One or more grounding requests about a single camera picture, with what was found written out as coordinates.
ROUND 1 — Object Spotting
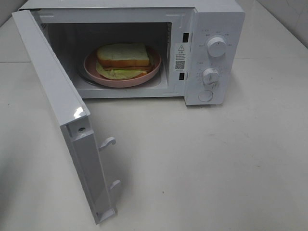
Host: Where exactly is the round white door button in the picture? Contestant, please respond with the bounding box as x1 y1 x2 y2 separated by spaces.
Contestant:
198 90 213 102

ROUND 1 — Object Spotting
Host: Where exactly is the toast sandwich with lettuce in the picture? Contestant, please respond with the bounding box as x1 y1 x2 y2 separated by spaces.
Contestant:
96 43 154 80

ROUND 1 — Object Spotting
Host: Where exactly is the white microwave door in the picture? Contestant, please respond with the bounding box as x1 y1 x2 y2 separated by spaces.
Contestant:
12 10 121 224

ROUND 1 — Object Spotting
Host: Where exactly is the pink round plate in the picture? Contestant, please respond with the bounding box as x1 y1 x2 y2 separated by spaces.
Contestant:
83 47 162 88

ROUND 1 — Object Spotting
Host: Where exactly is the lower white timer knob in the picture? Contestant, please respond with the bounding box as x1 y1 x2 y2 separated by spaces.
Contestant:
202 68 220 85

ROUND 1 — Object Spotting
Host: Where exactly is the white warning label sticker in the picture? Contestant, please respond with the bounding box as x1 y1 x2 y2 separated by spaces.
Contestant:
173 43 189 72

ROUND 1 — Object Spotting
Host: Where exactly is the white microwave oven body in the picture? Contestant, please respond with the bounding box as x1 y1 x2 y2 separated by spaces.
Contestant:
18 0 245 105

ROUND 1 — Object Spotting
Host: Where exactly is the upper white power knob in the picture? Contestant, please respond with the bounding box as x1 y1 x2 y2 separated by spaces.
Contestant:
206 35 227 58

